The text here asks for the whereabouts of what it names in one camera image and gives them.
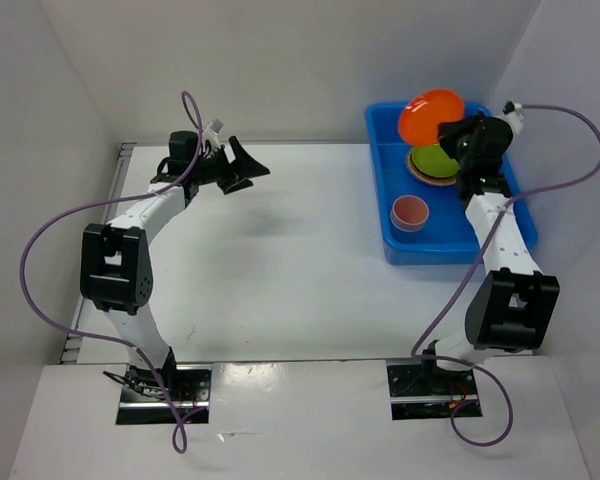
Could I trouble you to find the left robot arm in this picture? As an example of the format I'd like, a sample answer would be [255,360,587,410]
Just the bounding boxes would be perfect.
[80,131,270,400]

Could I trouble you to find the brown woven bamboo tray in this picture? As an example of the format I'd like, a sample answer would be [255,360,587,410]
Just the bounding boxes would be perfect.
[406,153,457,187]

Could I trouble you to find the black plastic plate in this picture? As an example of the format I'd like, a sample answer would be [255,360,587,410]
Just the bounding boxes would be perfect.
[411,170,456,185]

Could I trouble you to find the green plastic plate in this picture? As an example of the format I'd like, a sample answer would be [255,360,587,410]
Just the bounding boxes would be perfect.
[411,144,459,179]

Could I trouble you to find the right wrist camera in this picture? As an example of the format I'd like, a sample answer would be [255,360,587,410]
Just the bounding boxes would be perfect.
[501,101,524,135]

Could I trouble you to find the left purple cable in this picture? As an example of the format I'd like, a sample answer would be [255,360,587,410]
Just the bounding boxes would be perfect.
[18,90,204,454]

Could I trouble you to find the blue plastic bin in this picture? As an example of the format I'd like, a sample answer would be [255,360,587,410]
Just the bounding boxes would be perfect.
[364,101,539,266]

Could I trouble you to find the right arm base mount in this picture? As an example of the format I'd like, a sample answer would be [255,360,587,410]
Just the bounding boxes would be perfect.
[386,360,482,421]

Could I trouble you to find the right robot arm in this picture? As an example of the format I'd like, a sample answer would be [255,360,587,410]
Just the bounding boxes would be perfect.
[418,112,560,393]

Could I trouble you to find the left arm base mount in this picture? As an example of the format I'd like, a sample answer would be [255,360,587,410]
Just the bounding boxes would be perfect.
[104,363,214,426]

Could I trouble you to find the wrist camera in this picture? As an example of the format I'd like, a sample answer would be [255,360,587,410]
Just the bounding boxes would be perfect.
[202,119,223,150]
[501,101,524,135]

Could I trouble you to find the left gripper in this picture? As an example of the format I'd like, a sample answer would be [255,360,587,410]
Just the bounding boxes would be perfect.
[191,136,269,195]

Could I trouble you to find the orange plastic plate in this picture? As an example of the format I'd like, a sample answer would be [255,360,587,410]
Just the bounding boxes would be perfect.
[397,88,465,147]

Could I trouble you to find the pink plastic cup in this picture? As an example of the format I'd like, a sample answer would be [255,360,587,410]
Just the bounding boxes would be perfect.
[390,195,430,232]

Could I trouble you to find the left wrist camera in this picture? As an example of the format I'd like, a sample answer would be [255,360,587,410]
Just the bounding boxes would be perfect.
[202,119,223,150]

